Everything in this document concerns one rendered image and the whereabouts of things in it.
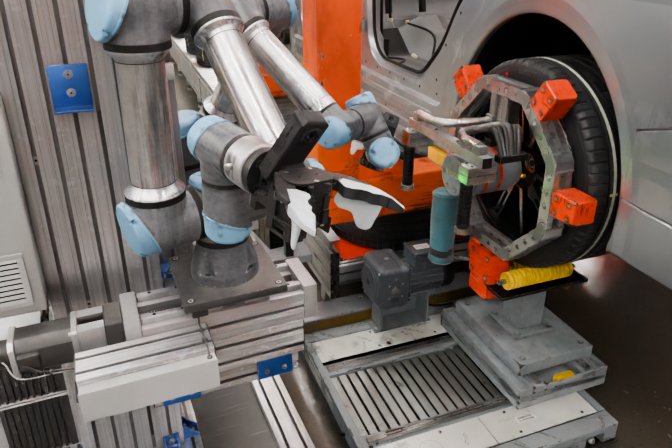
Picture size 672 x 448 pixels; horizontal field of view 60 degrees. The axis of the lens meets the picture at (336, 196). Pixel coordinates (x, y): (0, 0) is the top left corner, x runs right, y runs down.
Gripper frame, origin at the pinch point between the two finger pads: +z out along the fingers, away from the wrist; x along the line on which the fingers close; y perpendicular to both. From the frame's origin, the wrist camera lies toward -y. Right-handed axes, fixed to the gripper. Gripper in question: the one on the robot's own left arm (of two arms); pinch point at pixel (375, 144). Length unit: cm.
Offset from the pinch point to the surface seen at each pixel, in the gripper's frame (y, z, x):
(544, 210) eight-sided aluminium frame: 1, -18, 49
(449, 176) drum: 1.4, 0.6, 24.8
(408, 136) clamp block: -6.0, 7.6, 9.6
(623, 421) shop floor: 59, 11, 114
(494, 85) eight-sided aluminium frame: -28.6, -0.9, 27.2
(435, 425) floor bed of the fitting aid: 78, 3, 50
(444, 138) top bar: -8.3, -7.5, 17.6
